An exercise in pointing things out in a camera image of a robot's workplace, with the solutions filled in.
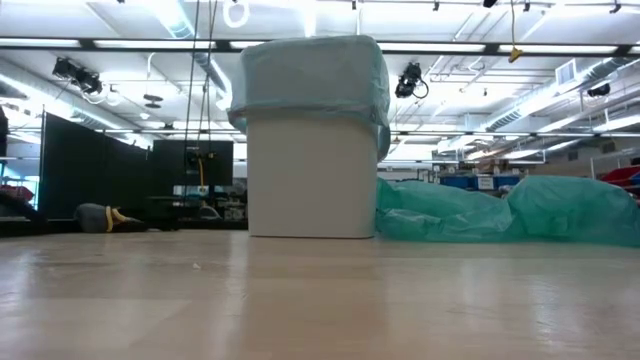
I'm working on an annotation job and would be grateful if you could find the white trash bin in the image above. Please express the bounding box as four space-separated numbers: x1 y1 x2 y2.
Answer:
246 110 380 240

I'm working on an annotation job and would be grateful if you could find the light blue trash bag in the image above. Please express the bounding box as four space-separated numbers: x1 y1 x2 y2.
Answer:
227 34 392 162

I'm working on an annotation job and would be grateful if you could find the teal green trash bag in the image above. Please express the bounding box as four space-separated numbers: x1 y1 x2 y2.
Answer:
375 174 640 249

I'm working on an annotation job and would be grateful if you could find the blue storage bin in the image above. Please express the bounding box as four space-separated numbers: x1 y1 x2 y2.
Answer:
439 174 522 192

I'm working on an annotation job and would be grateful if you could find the black monitor panel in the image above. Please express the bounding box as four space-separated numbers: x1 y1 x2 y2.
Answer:
151 139 235 189

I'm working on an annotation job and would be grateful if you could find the black partition panel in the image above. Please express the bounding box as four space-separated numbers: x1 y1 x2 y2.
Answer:
38 110 151 221

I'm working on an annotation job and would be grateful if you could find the black glove with yellow band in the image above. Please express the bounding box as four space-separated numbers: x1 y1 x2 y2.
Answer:
73 201 150 235

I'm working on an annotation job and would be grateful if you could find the yellow hanging plug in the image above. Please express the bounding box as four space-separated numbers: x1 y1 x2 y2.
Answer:
507 0 525 64

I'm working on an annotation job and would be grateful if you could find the red fabric object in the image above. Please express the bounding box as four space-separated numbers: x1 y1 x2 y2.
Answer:
598 164 640 197

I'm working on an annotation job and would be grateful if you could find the black hanging cable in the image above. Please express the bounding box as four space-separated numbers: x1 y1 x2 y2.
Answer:
183 0 201 151
199 0 219 151

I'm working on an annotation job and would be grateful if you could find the silver ventilation duct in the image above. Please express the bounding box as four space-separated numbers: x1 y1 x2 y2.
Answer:
487 56 640 132
149 0 234 96

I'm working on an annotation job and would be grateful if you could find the black ceiling light rail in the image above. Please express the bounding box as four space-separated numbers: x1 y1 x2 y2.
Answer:
0 35 640 57

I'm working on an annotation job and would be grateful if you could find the black aluminium table frame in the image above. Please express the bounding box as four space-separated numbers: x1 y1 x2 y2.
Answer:
0 215 249 237

